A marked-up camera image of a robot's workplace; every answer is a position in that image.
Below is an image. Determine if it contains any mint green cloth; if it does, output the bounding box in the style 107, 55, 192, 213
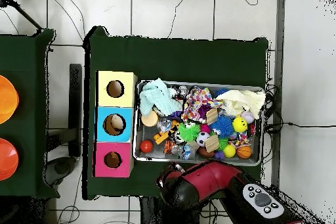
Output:
138, 78, 184, 118

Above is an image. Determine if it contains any shallow clear mesh bin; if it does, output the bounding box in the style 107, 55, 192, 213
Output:
133, 80, 265, 168

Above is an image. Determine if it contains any wooden box with three holes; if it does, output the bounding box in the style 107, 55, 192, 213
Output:
94, 70, 138, 179

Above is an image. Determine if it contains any toy hamburger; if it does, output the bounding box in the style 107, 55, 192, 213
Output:
141, 110, 159, 128

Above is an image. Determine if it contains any orange flat plastic toy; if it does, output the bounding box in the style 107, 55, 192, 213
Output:
153, 131, 171, 146

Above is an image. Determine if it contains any green furry monster toy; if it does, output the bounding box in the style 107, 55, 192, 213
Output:
178, 122, 202, 144

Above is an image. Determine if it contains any colourful polka dot cloth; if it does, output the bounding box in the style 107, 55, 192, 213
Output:
180, 87, 222, 124

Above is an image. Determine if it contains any orange striped tiger plush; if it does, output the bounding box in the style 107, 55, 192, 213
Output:
163, 139, 174, 156

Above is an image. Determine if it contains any red ball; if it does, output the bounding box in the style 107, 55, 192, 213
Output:
140, 139, 155, 154

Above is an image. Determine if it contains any dark green table cloth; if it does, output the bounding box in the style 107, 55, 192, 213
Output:
0, 28, 56, 198
83, 26, 270, 204

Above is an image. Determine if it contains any blue spiky ball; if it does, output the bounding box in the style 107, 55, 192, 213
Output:
211, 116, 236, 140

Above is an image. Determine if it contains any large yellow ball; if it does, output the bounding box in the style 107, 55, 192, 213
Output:
232, 116, 249, 134

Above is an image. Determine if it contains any cream yellow cloth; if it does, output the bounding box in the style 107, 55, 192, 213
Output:
217, 89, 267, 120

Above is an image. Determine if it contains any orange toy basketball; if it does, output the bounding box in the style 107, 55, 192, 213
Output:
236, 145, 253, 160

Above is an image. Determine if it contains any black stand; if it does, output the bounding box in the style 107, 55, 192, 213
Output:
68, 63, 84, 158

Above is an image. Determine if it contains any orange bowl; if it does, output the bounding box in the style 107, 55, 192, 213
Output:
0, 74, 20, 125
0, 137, 20, 182

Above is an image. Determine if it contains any black cable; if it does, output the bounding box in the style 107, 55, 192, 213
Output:
167, 0, 191, 39
264, 120, 336, 131

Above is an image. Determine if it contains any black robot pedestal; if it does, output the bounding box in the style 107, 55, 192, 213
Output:
138, 196, 165, 224

